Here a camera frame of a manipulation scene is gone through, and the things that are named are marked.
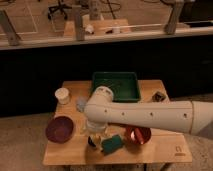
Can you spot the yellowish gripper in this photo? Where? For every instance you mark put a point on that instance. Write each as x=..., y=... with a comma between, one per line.
x=94, y=129

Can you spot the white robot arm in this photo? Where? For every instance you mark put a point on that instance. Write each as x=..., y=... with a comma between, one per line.
x=190, y=117

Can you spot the yellow banana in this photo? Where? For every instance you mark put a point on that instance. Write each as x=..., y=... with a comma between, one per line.
x=97, y=142

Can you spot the purple bowl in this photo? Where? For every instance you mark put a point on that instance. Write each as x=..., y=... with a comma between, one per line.
x=59, y=129

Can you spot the carrot in red bowl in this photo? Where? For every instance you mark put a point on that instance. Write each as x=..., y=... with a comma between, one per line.
x=139, y=136

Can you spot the red bowl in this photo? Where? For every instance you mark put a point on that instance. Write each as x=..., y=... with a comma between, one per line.
x=130, y=134

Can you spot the green sponge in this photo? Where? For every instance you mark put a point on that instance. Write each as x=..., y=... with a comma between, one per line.
x=112, y=144

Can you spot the crumpled grey cloth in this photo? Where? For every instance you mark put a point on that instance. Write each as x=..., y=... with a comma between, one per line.
x=81, y=103

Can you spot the white cup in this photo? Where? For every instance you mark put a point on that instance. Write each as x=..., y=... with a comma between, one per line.
x=62, y=95

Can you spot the green plastic tray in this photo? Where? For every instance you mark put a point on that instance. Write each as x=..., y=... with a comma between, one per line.
x=123, y=84

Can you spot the wooden table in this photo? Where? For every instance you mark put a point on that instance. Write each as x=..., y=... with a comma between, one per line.
x=164, y=146

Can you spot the black office chair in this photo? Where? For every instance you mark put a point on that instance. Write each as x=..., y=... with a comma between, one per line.
x=61, y=7

